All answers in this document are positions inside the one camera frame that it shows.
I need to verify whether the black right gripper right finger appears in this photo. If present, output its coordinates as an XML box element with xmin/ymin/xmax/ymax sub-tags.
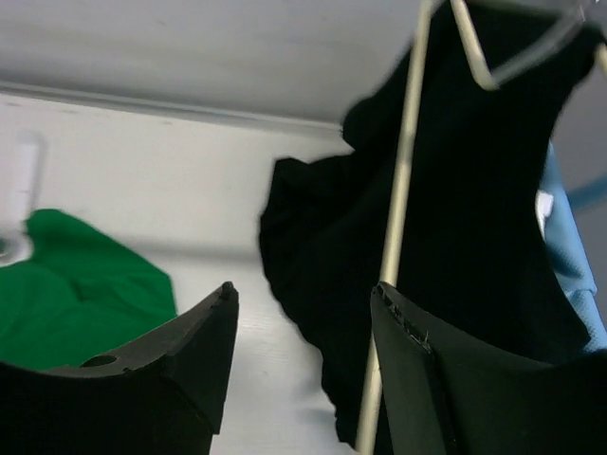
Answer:
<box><xmin>371</xmin><ymin>282</ymin><xmax>606</xmax><ymax>455</ymax></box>

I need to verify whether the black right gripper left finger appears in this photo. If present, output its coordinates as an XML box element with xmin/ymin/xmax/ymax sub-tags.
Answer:
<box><xmin>1</xmin><ymin>282</ymin><xmax>239</xmax><ymax>454</ymax></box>

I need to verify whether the cream hanger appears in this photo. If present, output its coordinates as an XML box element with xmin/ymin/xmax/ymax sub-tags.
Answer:
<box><xmin>356</xmin><ymin>0</ymin><xmax>498</xmax><ymax>455</ymax></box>

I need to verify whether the silver clothes rack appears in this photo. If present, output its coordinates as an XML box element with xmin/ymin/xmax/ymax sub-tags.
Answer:
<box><xmin>1</xmin><ymin>131</ymin><xmax>46</xmax><ymax>267</ymax></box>

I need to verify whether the green t-shirt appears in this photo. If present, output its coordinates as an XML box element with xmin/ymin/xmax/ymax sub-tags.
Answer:
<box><xmin>1</xmin><ymin>209</ymin><xmax>177</xmax><ymax>370</ymax></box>

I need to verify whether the hanger holding black shirt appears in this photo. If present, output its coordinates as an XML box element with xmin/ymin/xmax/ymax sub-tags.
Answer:
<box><xmin>487</xmin><ymin>4</ymin><xmax>589</xmax><ymax>89</ymax></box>

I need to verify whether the black hanging t-shirt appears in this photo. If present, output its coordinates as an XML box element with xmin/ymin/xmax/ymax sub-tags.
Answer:
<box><xmin>259</xmin><ymin>4</ymin><xmax>604</xmax><ymax>446</ymax></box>

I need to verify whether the light blue hanging shirt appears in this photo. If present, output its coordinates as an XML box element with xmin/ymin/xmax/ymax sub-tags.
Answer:
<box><xmin>535</xmin><ymin>146</ymin><xmax>606</xmax><ymax>354</ymax></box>

